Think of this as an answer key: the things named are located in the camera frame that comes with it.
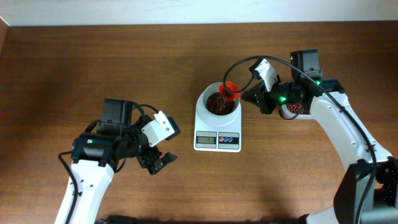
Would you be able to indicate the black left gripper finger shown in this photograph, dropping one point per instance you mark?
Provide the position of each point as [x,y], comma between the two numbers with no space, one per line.
[155,167]
[168,158]

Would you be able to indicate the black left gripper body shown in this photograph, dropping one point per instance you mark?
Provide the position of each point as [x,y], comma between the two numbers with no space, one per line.
[137,146]

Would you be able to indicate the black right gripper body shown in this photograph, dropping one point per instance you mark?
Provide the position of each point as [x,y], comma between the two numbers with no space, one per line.
[267,100]

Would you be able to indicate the orange measuring scoop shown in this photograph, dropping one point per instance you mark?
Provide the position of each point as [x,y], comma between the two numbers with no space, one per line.
[229,91]

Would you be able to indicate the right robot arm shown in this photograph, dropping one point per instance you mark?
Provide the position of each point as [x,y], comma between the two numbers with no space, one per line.
[368,191]

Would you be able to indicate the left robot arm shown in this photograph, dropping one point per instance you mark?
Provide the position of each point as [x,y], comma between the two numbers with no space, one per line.
[124,131]

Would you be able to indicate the white digital kitchen scale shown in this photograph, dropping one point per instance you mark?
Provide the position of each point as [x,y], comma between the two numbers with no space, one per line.
[216,133]

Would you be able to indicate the white bowl on scale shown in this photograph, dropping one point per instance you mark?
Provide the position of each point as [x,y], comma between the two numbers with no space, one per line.
[211,89]

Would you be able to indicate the clear plastic bean container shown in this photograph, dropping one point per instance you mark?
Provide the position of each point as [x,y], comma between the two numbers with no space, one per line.
[284,113]

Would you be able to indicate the red beans in bowl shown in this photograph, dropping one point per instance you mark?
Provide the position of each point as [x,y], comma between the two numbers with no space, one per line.
[219,105]

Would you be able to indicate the black object at table edge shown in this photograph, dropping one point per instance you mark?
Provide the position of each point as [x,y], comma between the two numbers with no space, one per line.
[120,219]

